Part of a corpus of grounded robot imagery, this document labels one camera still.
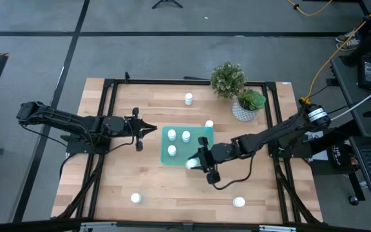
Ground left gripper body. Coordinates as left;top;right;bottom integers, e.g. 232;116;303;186
126;108;144;152

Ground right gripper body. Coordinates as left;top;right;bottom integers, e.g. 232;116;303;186
198;137;236;185

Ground green translucent plastic basket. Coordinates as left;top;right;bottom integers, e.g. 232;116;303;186
160;125;214;167

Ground white triangle-patterned pot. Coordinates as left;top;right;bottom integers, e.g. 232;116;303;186
231;99;260;123

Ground green succulent plant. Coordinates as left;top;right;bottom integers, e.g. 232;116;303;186
238;88;267;112

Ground small-leaved green bush plant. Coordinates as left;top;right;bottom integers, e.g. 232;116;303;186
210;61;248;99

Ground black tripod legs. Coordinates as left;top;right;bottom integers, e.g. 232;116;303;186
151;0;184;10

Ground black bag with white lettering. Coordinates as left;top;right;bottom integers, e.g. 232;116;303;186
325;143;354;168

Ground black rig crossbar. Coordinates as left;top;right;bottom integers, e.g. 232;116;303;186
0;218;371;232

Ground black desk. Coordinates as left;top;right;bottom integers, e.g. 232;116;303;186
330;54;371;142

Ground person's shoe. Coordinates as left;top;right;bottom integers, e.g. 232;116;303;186
335;31;357;43
336;38;362;52

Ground black power brick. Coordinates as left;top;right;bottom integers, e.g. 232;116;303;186
357;55;371;91

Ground black stand leg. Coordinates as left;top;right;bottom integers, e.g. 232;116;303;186
339;0;371;67

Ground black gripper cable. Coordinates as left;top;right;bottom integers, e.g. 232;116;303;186
213;153;256;191

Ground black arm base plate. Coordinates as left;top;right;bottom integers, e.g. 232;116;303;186
65;133;111;155

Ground black aluminium table frame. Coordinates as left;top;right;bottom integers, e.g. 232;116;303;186
55;77;325;226

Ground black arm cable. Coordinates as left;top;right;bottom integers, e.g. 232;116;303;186
19;122;69;149

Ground silver bracket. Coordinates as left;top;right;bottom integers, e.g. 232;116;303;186
81;221;117;232
258;224;298;232

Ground white cable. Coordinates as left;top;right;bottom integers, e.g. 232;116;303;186
330;80;371;122

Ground yellow cable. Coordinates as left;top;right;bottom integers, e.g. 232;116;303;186
285;0;334;17
303;0;371;106

